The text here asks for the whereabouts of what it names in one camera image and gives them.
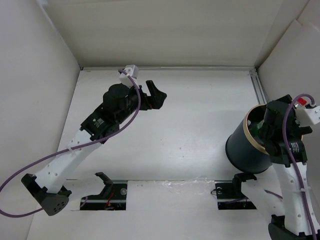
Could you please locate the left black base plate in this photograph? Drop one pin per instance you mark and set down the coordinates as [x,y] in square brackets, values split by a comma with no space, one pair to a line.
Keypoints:
[115,200]

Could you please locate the dark bin with gold rim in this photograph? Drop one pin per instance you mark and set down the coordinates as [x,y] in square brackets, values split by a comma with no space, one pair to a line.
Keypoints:
[279,141]

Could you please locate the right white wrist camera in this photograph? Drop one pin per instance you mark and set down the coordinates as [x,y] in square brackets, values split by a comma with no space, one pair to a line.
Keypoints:
[307,116]

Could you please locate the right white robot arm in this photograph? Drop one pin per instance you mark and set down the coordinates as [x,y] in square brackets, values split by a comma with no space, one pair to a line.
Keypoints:
[282,195]

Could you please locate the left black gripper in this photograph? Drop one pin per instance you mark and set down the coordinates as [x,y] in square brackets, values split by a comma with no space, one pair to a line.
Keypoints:
[155,101]

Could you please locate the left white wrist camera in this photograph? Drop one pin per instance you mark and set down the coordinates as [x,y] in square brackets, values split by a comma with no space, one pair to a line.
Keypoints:
[132,71]

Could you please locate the clear bottle red label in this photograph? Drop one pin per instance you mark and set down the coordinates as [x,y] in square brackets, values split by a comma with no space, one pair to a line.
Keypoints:
[301,102]

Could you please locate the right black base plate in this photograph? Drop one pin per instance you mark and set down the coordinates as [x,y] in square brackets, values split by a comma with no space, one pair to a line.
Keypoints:
[229,199]

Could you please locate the green plastic bottle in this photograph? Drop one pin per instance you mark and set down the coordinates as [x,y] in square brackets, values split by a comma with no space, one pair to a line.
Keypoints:
[255,127]

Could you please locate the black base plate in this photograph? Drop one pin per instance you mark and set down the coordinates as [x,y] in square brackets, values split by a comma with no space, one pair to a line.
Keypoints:
[229,199]
[115,200]

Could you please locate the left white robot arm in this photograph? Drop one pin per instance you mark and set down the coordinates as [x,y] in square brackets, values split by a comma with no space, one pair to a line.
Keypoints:
[51,186]

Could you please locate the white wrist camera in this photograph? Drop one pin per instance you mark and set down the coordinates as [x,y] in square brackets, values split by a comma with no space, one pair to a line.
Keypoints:
[132,71]
[307,116]

